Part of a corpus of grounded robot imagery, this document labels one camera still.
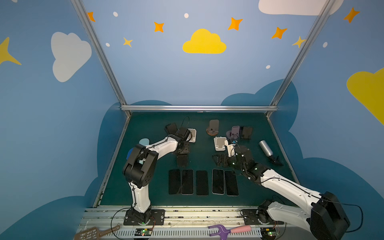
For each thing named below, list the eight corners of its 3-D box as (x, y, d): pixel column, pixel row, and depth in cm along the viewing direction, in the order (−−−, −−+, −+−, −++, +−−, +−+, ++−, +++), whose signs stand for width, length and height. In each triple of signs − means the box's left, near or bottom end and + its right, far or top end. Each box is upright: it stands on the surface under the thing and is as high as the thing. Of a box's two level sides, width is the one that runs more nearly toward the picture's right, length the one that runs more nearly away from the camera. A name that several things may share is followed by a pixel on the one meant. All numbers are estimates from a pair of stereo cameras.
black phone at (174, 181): (166, 194, 84) (166, 193, 82) (169, 170, 93) (169, 169, 91) (180, 194, 84) (180, 193, 82) (181, 170, 93) (181, 169, 91)
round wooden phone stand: (206, 135, 111) (207, 125, 102) (206, 130, 115) (207, 119, 106) (217, 135, 111) (219, 125, 102) (216, 130, 115) (218, 119, 106)
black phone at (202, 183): (196, 195, 84) (196, 194, 82) (196, 172, 93) (196, 170, 91) (208, 195, 84) (209, 194, 82) (207, 172, 93) (207, 170, 91)
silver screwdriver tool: (277, 168, 94) (279, 165, 92) (257, 144, 106) (259, 141, 103) (282, 165, 95) (284, 163, 93) (261, 142, 107) (263, 139, 105)
